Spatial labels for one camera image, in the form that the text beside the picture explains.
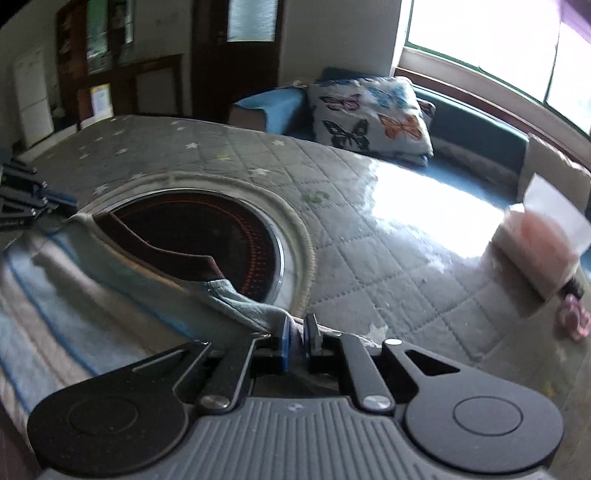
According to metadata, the striped blue beige garment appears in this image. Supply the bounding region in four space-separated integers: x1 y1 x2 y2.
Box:
1 214 290 434

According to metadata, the blue sofa bench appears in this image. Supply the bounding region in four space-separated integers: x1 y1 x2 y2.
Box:
227 66 591 278

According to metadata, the dark wooden cabinet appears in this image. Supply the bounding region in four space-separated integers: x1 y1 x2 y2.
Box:
55 1 192 124

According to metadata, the dark wooden door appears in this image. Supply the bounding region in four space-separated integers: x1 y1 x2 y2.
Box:
190 0 284 123

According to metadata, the green framed window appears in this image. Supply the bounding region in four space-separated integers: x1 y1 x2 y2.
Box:
407 1 590 136

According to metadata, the white tissue box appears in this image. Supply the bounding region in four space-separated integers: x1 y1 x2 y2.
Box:
492 174 590 300

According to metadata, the quilted star table cover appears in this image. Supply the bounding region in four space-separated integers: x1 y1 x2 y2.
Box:
1 116 590 479

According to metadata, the white refrigerator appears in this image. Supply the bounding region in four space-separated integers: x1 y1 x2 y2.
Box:
13 47 54 149

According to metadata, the round stove insert in table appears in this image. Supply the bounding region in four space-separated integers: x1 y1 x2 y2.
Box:
83 171 317 317

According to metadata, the black remote control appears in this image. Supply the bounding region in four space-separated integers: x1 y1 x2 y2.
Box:
563 277 585 300

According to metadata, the beige cushion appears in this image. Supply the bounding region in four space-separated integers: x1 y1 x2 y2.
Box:
517 134 590 213

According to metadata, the pink cloth item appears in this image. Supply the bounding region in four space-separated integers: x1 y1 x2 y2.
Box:
557 294 590 341

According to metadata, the butterfly print pillow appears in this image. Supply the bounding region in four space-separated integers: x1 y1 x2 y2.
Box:
307 77 433 167

